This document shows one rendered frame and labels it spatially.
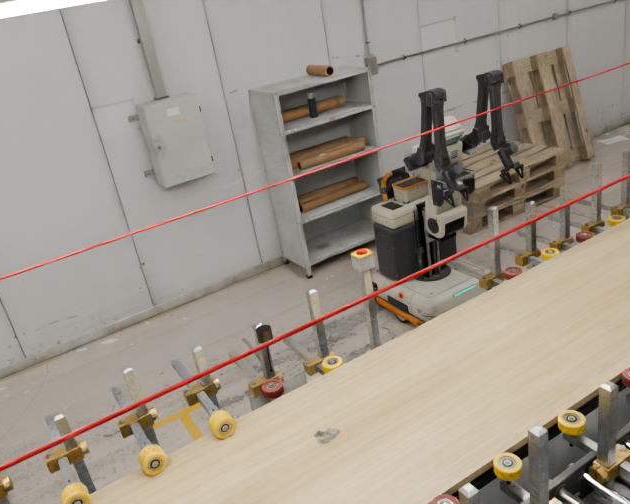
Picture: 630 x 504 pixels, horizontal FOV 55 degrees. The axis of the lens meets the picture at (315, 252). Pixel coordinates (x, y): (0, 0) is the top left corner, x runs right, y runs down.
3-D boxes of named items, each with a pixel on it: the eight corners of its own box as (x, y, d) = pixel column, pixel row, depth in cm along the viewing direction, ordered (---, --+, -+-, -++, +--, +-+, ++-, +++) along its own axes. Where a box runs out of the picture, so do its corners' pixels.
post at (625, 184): (619, 232, 344) (622, 150, 324) (623, 230, 345) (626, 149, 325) (624, 234, 341) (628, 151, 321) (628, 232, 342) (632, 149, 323)
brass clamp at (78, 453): (48, 465, 207) (43, 453, 205) (87, 446, 213) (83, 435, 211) (51, 475, 202) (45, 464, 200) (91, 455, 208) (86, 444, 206)
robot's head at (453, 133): (417, 137, 369) (426, 120, 356) (443, 128, 377) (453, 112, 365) (430, 155, 364) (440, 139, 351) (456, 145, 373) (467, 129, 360)
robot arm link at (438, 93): (429, 82, 332) (415, 87, 328) (447, 88, 322) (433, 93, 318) (427, 157, 357) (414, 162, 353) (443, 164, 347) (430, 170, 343)
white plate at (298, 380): (253, 417, 247) (248, 397, 242) (307, 389, 257) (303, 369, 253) (254, 418, 246) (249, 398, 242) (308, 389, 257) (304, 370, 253)
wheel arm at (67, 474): (46, 423, 227) (42, 416, 226) (56, 419, 229) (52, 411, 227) (71, 505, 187) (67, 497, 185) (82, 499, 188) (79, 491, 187)
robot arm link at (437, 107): (439, 88, 328) (424, 93, 323) (447, 88, 323) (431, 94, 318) (446, 164, 346) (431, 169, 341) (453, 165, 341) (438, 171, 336)
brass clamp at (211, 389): (184, 400, 228) (181, 389, 226) (217, 384, 233) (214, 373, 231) (190, 407, 223) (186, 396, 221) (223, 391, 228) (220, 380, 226)
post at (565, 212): (559, 270, 325) (559, 186, 305) (564, 268, 326) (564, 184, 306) (565, 272, 322) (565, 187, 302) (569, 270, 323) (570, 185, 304)
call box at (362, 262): (352, 269, 253) (350, 253, 250) (366, 263, 256) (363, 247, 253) (362, 274, 247) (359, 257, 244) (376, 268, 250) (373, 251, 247)
